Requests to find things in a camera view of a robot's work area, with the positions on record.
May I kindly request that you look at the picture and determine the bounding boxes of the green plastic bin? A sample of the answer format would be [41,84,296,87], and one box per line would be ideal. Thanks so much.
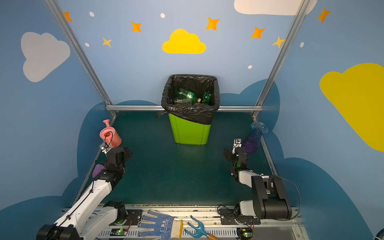
[169,114,211,145]

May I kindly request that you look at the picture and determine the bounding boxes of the purple pink toy shovel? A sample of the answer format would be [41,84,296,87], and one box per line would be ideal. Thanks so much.
[92,164,106,179]

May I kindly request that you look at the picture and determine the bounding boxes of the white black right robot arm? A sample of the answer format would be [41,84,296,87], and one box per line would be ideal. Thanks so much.
[224,147,292,220]

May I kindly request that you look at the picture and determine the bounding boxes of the right green circuit board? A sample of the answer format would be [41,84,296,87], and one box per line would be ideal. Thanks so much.
[236,228,254,240]

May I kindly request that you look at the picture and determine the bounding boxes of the teal garden hand rake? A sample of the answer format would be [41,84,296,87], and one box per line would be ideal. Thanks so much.
[184,215,219,240]

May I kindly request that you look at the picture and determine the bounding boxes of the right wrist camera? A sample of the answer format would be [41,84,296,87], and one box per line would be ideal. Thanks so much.
[233,138,242,149]

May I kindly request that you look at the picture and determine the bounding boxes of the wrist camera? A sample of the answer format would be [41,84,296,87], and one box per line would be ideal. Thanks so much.
[99,143,112,154]
[233,138,242,149]

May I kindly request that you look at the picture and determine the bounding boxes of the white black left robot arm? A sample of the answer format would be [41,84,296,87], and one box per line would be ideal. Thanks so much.
[36,147,133,240]

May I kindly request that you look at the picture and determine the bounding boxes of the green circuit board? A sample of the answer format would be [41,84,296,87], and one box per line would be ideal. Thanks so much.
[236,228,254,240]
[110,229,129,237]

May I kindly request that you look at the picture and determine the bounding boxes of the blue white knitted glove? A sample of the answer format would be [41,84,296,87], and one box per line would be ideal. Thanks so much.
[138,209,183,240]

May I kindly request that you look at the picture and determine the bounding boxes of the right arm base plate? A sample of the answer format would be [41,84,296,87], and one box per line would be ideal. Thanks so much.
[217,207,261,226]

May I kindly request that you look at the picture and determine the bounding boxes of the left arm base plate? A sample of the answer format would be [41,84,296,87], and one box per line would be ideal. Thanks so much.
[115,209,143,226]

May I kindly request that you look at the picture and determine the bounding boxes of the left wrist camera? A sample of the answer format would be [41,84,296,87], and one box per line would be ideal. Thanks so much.
[99,143,112,154]

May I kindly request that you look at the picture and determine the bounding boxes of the green sprite bottle yellow cap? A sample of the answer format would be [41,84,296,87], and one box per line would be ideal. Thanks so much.
[176,88,198,103]

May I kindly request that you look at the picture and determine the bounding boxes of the left green circuit board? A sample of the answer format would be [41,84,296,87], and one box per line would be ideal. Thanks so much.
[110,229,129,237]

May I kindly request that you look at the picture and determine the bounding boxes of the black bin liner bag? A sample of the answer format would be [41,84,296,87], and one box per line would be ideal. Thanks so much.
[155,74,220,125]

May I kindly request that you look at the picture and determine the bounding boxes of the purple blue glass vase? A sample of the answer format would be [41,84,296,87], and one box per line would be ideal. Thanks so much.
[242,122,269,154]

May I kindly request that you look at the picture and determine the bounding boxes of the pink plastic watering can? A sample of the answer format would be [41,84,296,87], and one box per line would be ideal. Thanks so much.
[99,119,122,148]

